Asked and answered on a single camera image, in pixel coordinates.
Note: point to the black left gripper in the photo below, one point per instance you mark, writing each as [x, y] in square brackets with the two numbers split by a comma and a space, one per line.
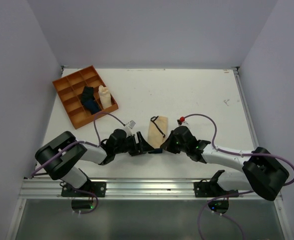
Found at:
[142, 147]

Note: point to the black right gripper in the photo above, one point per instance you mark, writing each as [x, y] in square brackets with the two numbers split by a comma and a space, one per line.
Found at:
[167, 145]

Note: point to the beige underwear with dark trim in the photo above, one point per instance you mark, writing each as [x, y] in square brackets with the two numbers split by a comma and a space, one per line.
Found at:
[157, 133]

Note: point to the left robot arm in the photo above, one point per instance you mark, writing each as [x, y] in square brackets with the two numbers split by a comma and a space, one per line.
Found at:
[59, 157]

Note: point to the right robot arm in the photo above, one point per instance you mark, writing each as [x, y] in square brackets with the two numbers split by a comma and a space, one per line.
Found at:
[254, 171]

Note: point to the rolled navy underwear in tray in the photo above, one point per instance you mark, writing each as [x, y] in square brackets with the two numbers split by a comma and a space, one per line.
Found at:
[92, 106]

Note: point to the rolled beige underwear in tray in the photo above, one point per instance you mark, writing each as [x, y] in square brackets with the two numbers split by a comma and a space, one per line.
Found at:
[105, 96]

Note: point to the rolled black underwear in tray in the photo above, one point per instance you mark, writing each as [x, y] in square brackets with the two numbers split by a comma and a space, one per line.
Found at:
[87, 94]

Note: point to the orange compartment tray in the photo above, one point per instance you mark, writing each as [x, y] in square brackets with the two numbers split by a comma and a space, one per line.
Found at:
[70, 88]

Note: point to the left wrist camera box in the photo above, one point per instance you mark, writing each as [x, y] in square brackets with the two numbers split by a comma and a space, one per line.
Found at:
[128, 127]

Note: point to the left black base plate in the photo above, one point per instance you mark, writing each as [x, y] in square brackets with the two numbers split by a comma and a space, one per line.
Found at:
[96, 187]

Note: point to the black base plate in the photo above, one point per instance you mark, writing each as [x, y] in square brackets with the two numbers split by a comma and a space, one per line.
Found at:
[96, 187]
[207, 189]

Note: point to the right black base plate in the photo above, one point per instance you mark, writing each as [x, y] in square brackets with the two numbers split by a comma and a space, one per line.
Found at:
[207, 189]

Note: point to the aluminium right side rail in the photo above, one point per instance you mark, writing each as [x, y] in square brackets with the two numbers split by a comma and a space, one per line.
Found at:
[245, 107]

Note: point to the aluminium rail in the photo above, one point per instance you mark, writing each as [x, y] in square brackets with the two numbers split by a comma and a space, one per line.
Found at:
[117, 188]
[245, 107]

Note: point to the aluminium front rail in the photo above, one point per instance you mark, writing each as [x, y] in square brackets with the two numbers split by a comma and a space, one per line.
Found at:
[117, 188]

